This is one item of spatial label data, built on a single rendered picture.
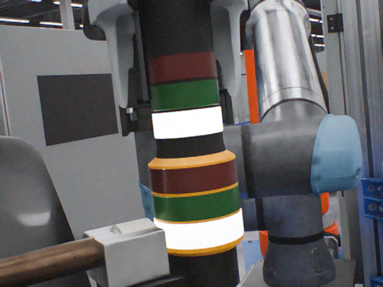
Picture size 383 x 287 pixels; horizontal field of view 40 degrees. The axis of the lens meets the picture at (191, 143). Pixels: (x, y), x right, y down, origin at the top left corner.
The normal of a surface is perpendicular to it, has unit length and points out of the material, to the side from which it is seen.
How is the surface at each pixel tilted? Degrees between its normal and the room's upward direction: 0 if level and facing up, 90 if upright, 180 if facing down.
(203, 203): 90
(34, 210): 37
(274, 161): 85
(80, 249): 52
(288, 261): 72
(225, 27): 94
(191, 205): 90
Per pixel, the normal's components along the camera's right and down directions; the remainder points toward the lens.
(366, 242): -0.33, 0.12
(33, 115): 0.85, -0.04
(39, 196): 0.35, -0.81
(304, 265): -0.04, -0.22
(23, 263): 0.32, -0.58
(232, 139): -0.17, -0.62
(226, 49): -0.97, 0.18
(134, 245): 0.48, 0.03
